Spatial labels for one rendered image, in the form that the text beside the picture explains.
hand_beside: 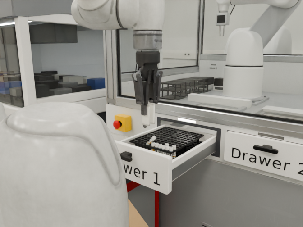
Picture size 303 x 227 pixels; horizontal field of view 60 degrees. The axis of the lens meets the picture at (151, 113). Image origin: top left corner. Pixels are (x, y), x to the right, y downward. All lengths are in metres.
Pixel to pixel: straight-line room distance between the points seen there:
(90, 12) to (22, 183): 0.62
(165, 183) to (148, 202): 0.44
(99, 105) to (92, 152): 1.47
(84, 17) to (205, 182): 0.75
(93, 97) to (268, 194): 1.16
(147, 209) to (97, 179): 0.90
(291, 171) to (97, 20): 0.75
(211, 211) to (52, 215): 0.90
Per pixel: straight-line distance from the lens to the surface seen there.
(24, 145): 0.30
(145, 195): 1.14
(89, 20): 0.86
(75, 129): 0.30
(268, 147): 0.90
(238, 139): 0.96
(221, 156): 1.03
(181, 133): 1.01
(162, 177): 0.75
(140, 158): 0.78
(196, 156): 0.90
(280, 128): 0.93
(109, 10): 0.82
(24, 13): 1.48
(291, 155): 0.93
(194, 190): 1.14
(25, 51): 1.47
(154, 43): 0.80
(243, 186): 1.04
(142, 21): 0.79
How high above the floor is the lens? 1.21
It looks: 14 degrees down
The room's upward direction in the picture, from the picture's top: straight up
